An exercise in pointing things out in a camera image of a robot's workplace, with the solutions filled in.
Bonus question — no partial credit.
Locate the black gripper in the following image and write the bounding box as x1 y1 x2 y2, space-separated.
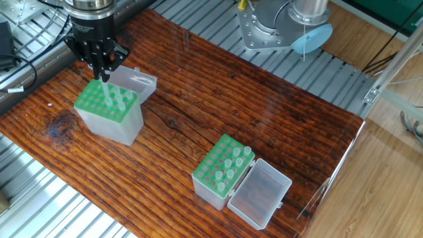
65 19 132 83

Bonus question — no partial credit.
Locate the clear tip box with tips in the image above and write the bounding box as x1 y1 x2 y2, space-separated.
73 65 159 147

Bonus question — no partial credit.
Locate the clear tip box green rack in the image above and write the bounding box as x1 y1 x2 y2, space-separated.
192 134 293 230

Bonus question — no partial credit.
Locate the black electronic box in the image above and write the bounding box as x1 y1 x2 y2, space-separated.
0 20 14 70

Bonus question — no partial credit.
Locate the silver robot mounting plate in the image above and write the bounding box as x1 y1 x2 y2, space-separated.
238 7 309 52

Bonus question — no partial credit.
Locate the glossy brown wooden board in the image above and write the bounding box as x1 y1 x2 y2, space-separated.
0 7 366 238

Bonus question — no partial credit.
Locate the black cable bundle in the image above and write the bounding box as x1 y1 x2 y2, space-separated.
0 53 39 92

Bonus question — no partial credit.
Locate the white cable tie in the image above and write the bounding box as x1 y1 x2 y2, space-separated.
301 23 310 64

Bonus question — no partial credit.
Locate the aluminium frame post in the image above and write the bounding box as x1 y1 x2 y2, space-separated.
362 33 423 121

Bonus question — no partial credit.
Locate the grey cable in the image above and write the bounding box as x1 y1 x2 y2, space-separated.
399 109 423 143

